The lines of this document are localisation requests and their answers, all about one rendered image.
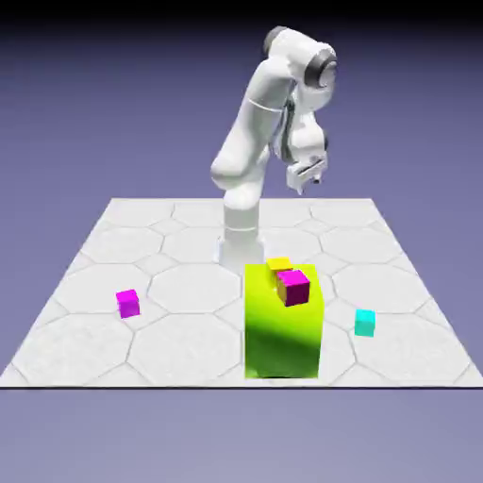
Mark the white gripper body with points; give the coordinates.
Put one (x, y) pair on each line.
(304, 173)

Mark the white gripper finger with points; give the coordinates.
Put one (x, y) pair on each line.
(316, 179)
(300, 188)

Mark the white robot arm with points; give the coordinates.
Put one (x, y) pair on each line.
(249, 143)

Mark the small yellow cube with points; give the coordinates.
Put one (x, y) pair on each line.
(278, 264)

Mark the small magenta cube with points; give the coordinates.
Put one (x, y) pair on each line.
(293, 287)
(128, 303)

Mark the small cyan cube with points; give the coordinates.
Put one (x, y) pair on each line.
(365, 323)

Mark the large lime green box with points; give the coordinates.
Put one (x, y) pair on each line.
(281, 332)

